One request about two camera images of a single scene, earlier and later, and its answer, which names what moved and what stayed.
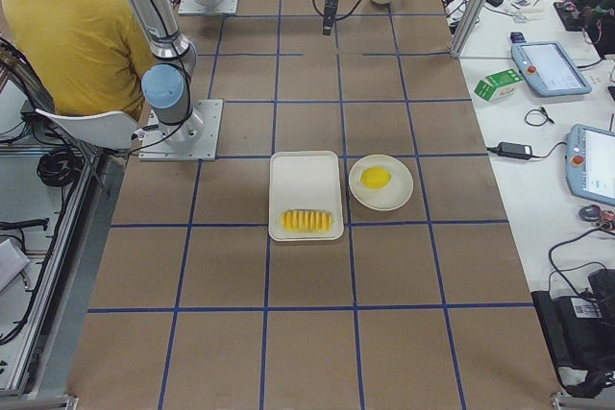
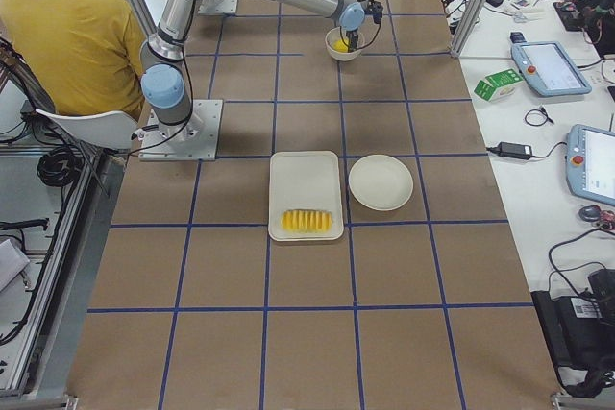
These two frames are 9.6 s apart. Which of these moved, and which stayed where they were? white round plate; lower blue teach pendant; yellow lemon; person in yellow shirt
Moved: yellow lemon
Stayed: person in yellow shirt; lower blue teach pendant; white round plate
